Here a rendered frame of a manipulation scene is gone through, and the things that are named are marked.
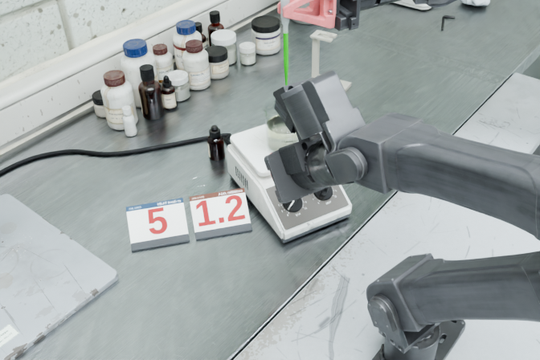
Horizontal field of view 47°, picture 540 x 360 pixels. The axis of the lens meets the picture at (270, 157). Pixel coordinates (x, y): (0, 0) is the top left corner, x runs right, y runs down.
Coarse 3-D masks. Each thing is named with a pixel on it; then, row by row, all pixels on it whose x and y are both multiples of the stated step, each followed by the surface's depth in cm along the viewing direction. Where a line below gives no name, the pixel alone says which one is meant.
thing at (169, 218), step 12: (180, 204) 98; (132, 216) 96; (144, 216) 97; (156, 216) 97; (168, 216) 97; (180, 216) 97; (132, 228) 96; (144, 228) 96; (156, 228) 97; (168, 228) 97; (180, 228) 97
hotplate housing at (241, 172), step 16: (240, 160) 101; (240, 176) 102; (256, 176) 98; (256, 192) 98; (256, 208) 101; (272, 208) 95; (272, 224) 96; (304, 224) 95; (320, 224) 96; (288, 240) 95
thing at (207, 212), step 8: (200, 200) 98; (208, 200) 99; (216, 200) 99; (224, 200) 99; (232, 200) 99; (240, 200) 99; (200, 208) 98; (208, 208) 98; (216, 208) 98; (224, 208) 99; (232, 208) 99; (240, 208) 99; (200, 216) 98; (208, 216) 98; (216, 216) 98; (224, 216) 98; (232, 216) 98; (240, 216) 99; (200, 224) 98; (208, 224) 98; (216, 224) 98
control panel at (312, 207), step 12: (336, 192) 98; (276, 204) 95; (312, 204) 96; (324, 204) 97; (336, 204) 97; (348, 204) 98; (288, 216) 95; (300, 216) 95; (312, 216) 95; (288, 228) 94
